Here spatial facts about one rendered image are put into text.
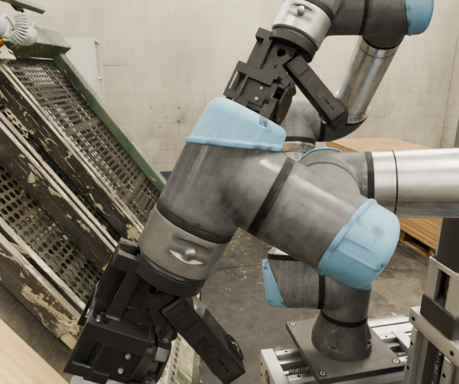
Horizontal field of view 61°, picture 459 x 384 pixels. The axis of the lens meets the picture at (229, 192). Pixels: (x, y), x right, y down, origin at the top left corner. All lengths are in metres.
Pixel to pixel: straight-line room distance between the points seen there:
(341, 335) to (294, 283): 0.18
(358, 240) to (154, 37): 5.67
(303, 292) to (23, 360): 0.61
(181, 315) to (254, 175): 0.15
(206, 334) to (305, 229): 0.14
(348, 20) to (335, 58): 5.88
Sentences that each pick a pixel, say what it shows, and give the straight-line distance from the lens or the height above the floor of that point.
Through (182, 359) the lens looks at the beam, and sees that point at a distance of 1.33.
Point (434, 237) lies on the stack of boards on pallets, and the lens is 4.11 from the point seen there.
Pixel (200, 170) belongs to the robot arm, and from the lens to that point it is 0.31.
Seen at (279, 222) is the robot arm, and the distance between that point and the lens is 0.31.
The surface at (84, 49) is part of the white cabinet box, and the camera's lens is 4.53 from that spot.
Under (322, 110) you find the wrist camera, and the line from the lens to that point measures 0.55.
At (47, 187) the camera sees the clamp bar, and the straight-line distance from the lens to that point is 1.25.
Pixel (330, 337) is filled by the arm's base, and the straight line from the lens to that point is 1.05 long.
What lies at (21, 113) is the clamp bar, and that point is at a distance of 1.53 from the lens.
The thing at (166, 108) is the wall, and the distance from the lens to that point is 5.92.
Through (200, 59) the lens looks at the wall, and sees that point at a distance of 5.95.
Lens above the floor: 1.71
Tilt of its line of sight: 17 degrees down
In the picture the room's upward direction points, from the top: straight up
